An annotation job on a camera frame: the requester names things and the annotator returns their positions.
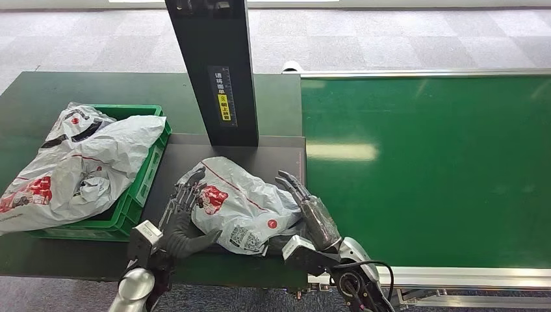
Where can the large white crumpled mailer bag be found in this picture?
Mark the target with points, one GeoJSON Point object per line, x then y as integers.
{"type": "Point", "coordinates": [107, 150]}

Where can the black scanner column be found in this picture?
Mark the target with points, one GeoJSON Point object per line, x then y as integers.
{"type": "Point", "coordinates": [202, 43]}

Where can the white mailer bag, black stripe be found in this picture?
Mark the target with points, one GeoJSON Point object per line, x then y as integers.
{"type": "Point", "coordinates": [71, 118]}

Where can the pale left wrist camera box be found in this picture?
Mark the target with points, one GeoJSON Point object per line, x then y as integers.
{"type": "Point", "coordinates": [144, 241]}

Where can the green plastic crate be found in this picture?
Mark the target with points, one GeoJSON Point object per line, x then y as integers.
{"type": "Point", "coordinates": [142, 189]}

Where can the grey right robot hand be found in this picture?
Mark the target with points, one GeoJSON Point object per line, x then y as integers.
{"type": "Point", "coordinates": [320, 224]}

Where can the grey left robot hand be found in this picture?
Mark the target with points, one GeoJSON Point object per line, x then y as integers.
{"type": "Point", "coordinates": [183, 241]}

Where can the aluminium conveyor side rail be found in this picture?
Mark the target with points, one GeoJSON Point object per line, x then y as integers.
{"type": "Point", "coordinates": [409, 72]}
{"type": "Point", "coordinates": [473, 277]}

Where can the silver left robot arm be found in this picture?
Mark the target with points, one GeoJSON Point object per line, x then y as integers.
{"type": "Point", "coordinates": [135, 288]}

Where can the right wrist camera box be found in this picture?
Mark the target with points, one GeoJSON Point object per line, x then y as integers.
{"type": "Point", "coordinates": [303, 256]}

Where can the black scanner base plate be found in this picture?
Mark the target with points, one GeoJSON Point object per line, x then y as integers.
{"type": "Point", "coordinates": [181, 155]}

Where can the green conveyor belt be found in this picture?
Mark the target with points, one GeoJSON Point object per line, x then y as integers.
{"type": "Point", "coordinates": [430, 172]}

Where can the black and yellow column label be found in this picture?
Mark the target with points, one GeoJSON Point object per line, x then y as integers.
{"type": "Point", "coordinates": [224, 107]}

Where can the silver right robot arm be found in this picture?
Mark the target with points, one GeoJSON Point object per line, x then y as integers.
{"type": "Point", "coordinates": [357, 280]}

